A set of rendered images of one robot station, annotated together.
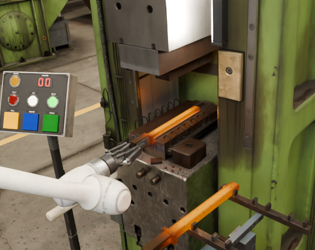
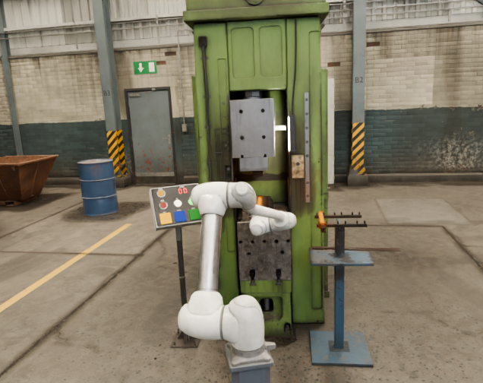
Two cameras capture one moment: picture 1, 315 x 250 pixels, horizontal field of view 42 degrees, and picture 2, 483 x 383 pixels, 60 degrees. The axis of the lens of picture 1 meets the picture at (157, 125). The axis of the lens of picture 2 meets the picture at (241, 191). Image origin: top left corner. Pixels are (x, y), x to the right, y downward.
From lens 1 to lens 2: 2.07 m
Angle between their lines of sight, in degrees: 39
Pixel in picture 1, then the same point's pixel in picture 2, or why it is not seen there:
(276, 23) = (318, 138)
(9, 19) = not seen: outside the picture
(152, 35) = (264, 150)
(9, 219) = (92, 341)
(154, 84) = not seen: hidden behind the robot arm
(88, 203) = (284, 221)
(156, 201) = (269, 244)
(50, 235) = (143, 335)
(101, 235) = not seen: hidden behind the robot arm
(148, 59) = (260, 163)
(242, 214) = (307, 242)
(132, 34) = (250, 151)
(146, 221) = (260, 262)
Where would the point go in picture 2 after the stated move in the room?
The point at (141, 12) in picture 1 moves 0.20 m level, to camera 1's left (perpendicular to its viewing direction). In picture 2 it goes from (258, 139) to (235, 141)
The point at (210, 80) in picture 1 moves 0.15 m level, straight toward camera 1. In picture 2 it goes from (256, 184) to (266, 186)
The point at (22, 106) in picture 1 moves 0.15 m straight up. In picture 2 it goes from (170, 207) to (168, 186)
